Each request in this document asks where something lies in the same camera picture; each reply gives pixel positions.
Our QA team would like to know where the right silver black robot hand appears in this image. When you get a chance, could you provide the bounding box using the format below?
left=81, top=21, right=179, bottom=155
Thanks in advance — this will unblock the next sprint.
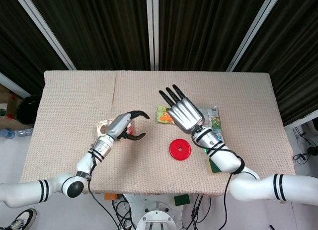
left=159, top=84, right=205, bottom=135

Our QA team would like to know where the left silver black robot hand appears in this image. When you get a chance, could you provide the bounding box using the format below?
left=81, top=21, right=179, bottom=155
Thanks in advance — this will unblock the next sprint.
left=106, top=110, right=150, bottom=142

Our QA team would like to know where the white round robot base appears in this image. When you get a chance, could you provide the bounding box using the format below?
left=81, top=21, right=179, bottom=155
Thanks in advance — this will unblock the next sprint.
left=136, top=209, right=176, bottom=230

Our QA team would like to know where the red white snack box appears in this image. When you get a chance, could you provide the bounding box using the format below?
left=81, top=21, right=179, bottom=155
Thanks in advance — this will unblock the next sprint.
left=96, top=119, right=136, bottom=141

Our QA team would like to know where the green snack packet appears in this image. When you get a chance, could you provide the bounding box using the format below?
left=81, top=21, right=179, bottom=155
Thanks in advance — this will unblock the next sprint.
left=156, top=105, right=174, bottom=125

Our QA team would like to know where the white snack bag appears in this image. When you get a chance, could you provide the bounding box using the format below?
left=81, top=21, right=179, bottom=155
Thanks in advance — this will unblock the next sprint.
left=198, top=106, right=224, bottom=144

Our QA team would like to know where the beige woven tablecloth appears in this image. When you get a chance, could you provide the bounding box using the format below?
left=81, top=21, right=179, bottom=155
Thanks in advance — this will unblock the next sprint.
left=21, top=70, right=296, bottom=196

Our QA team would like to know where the red round disc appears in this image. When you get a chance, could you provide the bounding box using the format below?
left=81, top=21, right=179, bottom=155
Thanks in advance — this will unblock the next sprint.
left=168, top=139, right=192, bottom=161

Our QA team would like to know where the green yellow sponge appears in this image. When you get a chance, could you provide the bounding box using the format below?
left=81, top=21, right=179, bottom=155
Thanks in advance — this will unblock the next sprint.
left=208, top=157, right=223, bottom=175

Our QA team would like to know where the green sponge block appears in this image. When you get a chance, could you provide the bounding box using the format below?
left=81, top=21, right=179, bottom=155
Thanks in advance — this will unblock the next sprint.
left=173, top=194, right=191, bottom=207

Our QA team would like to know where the clear plastic bottle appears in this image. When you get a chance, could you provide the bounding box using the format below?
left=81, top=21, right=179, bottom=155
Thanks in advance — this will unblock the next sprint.
left=0, top=127, right=33, bottom=139

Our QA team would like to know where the brown cardboard box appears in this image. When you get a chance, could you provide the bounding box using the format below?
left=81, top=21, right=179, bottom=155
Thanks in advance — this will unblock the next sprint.
left=0, top=84, right=28, bottom=130

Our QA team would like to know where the black cable bundle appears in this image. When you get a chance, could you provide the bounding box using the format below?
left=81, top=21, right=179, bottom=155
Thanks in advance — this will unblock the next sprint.
left=111, top=194, right=137, bottom=230
left=190, top=194, right=212, bottom=230

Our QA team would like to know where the white frame post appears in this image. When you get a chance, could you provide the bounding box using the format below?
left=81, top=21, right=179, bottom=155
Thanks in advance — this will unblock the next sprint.
left=226, top=0, right=284, bottom=72
left=146, top=0, right=159, bottom=71
left=14, top=0, right=77, bottom=71

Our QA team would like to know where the black floor cable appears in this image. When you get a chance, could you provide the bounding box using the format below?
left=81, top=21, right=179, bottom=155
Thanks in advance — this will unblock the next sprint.
left=292, top=128, right=318, bottom=163

